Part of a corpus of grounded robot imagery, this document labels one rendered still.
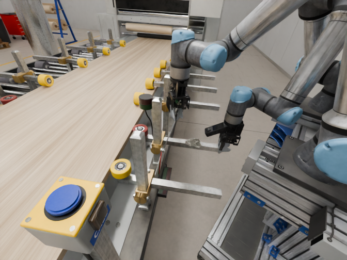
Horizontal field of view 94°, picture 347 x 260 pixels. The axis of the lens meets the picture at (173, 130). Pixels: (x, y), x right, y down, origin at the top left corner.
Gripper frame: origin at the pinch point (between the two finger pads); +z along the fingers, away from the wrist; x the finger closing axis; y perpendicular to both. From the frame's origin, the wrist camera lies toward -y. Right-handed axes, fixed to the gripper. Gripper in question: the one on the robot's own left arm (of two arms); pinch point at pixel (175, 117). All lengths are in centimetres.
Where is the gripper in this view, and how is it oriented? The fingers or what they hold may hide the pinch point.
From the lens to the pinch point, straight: 76.3
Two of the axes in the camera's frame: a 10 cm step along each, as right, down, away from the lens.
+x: 9.8, -0.8, 1.9
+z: -0.5, 7.8, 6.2
